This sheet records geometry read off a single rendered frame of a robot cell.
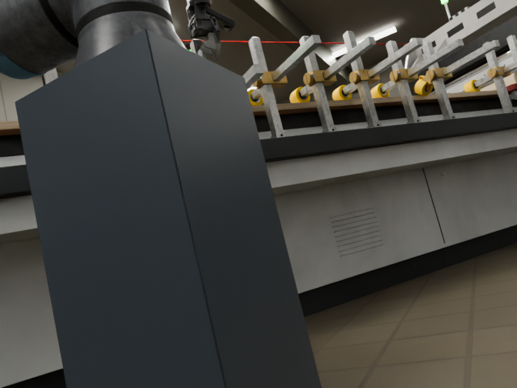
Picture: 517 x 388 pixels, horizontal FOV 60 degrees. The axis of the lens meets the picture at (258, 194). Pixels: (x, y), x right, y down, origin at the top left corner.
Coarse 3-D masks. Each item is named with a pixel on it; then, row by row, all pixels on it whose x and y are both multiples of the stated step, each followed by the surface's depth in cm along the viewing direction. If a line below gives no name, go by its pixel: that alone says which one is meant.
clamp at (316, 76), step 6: (306, 72) 184; (312, 72) 183; (318, 72) 184; (306, 78) 184; (312, 78) 182; (318, 78) 184; (306, 84) 184; (312, 84) 185; (324, 84) 188; (330, 84) 190
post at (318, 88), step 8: (304, 40) 186; (312, 56) 186; (312, 64) 185; (312, 88) 186; (320, 88) 184; (320, 96) 183; (320, 104) 183; (328, 104) 184; (320, 112) 184; (328, 112) 183; (328, 120) 182
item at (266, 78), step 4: (264, 72) 172; (268, 72) 173; (272, 72) 174; (264, 76) 171; (268, 76) 172; (260, 80) 170; (264, 80) 171; (268, 80) 172; (272, 80) 173; (280, 80) 174; (284, 80) 175; (256, 84) 171; (260, 84) 171; (264, 84) 171; (268, 84) 172; (272, 84) 173; (276, 84) 174; (280, 84) 176; (284, 84) 177; (272, 88) 178
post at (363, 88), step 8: (352, 32) 200; (344, 40) 201; (352, 40) 199; (360, 56) 199; (352, 64) 199; (360, 64) 198; (360, 88) 197; (368, 88) 196; (360, 96) 198; (368, 96) 195; (368, 104) 194; (368, 112) 195; (368, 120) 196; (376, 120) 194
